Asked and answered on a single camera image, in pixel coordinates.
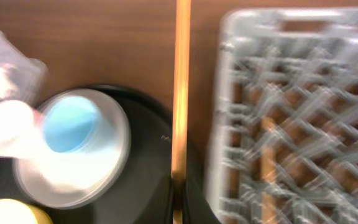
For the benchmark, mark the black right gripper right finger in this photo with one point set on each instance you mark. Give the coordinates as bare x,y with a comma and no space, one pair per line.
196,210

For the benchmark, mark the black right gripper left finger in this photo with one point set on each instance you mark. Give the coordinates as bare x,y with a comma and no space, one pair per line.
170,202

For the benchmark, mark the light grey round plate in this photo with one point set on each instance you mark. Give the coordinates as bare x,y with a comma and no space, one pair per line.
74,179

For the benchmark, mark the light blue plastic cup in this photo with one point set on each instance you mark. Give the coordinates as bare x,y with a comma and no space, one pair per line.
75,124

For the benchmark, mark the yellow plastic bowl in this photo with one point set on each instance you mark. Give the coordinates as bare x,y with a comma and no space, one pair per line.
16,212

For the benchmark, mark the pink plastic cup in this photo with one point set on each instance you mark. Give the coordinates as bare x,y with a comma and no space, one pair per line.
20,135

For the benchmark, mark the grey plastic dishwasher rack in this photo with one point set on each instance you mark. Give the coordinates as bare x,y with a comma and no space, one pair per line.
300,68

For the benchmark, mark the clear plastic waste bin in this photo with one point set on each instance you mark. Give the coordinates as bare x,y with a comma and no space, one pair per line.
20,76

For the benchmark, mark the round black serving tray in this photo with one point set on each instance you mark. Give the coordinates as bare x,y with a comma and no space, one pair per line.
139,194

